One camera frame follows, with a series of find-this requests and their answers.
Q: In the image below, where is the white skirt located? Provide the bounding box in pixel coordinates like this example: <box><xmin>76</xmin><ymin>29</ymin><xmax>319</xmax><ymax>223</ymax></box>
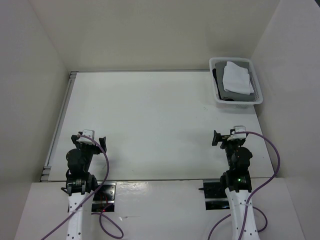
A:
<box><xmin>222</xmin><ymin>61</ymin><xmax>254</xmax><ymax>95</ymax></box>

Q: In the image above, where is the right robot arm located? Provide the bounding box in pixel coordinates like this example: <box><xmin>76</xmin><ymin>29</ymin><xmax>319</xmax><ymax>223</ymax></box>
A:
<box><xmin>212</xmin><ymin>125</ymin><xmax>260</xmax><ymax>240</ymax></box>

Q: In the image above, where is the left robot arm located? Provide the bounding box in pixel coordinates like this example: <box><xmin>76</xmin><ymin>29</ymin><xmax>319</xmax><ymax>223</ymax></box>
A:
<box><xmin>66</xmin><ymin>129</ymin><xmax>102</xmax><ymax>240</ymax></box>

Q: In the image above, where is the grey skirt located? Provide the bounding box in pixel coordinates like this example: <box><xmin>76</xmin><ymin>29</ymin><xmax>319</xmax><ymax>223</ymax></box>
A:
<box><xmin>214</xmin><ymin>61</ymin><xmax>255</xmax><ymax>102</ymax></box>

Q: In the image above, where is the white plastic basket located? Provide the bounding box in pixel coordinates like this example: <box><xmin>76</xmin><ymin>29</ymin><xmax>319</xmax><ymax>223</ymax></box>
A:
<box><xmin>208</xmin><ymin>57</ymin><xmax>263</xmax><ymax>107</ymax></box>

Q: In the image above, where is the black skirt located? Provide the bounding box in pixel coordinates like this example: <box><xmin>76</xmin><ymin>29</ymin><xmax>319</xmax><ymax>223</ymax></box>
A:
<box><xmin>212</xmin><ymin>68</ymin><xmax>234</xmax><ymax>102</ymax></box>

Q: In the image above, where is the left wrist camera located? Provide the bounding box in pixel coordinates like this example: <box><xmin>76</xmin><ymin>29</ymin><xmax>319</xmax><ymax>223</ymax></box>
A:
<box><xmin>76</xmin><ymin>129</ymin><xmax>95</xmax><ymax>145</ymax></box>

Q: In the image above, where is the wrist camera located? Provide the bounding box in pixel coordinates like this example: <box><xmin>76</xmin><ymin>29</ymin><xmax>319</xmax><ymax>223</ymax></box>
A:
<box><xmin>228</xmin><ymin>125</ymin><xmax>247</xmax><ymax>141</ymax></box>
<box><xmin>76</xmin><ymin>129</ymin><xmax>95</xmax><ymax>145</ymax></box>

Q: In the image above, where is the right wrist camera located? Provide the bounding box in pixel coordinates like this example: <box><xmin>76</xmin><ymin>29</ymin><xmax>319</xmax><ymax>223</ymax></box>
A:
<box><xmin>228</xmin><ymin>125</ymin><xmax>247</xmax><ymax>141</ymax></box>

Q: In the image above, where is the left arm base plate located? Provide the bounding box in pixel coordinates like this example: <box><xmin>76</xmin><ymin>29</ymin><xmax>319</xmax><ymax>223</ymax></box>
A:
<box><xmin>91</xmin><ymin>182</ymin><xmax>117</xmax><ymax>213</ymax></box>

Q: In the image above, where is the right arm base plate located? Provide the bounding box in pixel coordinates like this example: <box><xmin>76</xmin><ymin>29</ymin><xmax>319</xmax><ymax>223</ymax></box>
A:
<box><xmin>198</xmin><ymin>180</ymin><xmax>230</xmax><ymax>211</ymax></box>

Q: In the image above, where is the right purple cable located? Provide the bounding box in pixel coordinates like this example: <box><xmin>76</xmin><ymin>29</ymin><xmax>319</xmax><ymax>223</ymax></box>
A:
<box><xmin>207</xmin><ymin>130</ymin><xmax>282</xmax><ymax>240</ymax></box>

